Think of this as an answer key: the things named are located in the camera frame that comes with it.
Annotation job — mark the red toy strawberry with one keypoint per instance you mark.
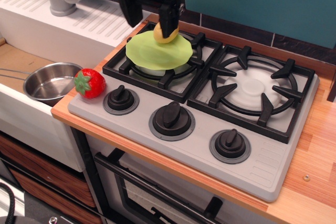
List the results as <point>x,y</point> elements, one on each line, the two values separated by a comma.
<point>89,83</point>

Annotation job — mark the light green plastic plate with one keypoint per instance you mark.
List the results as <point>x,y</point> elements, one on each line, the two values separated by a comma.
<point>144,51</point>

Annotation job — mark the white toy sink unit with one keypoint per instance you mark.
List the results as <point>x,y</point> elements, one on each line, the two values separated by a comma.
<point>31,37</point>

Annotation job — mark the small stainless steel pan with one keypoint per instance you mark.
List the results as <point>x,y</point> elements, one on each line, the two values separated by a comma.
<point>48,84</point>

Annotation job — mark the white left burner cap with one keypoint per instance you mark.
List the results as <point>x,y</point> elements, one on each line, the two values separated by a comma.
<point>160,73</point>

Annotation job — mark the white burner cap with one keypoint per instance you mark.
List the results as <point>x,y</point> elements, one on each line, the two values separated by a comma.
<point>251,84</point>
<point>160,73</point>

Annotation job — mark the black left burner grate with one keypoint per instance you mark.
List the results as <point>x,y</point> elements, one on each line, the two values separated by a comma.
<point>173,86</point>

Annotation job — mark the black burner grate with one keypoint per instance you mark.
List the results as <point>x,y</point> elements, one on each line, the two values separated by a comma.
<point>173,86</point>
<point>276,123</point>

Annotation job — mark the black left stove knob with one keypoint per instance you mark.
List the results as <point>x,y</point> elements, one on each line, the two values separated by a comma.
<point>121,101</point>

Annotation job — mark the black stove knob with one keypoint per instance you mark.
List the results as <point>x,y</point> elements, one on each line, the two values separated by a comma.
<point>230,146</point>
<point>172,122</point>
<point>121,101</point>

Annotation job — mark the black middle stove knob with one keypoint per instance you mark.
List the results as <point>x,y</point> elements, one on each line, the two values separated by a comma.
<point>172,122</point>

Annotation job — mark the white right burner cap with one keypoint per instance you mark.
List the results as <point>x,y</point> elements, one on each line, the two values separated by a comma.
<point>251,84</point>

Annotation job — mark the grey toy stovetop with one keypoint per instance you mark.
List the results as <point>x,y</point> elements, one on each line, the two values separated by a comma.
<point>261,174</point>

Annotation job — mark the black right burner grate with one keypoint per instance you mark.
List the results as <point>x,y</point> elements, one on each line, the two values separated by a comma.
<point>276,123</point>

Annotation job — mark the black right stove knob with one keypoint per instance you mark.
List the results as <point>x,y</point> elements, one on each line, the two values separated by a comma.
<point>230,146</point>

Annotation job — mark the toy oven door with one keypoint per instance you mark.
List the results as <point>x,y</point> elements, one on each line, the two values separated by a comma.
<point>228,213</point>

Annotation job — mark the upper wooden drawer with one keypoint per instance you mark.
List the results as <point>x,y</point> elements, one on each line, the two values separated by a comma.
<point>46,168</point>

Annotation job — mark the wooden drawer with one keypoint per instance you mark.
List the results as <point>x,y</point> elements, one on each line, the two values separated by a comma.
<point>55,200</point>
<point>46,168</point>

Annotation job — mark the lower wooden drawer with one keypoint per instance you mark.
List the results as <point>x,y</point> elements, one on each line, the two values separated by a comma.
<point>55,200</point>

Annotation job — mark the black oven door handle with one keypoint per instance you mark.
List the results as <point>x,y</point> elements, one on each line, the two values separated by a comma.
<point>145,198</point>

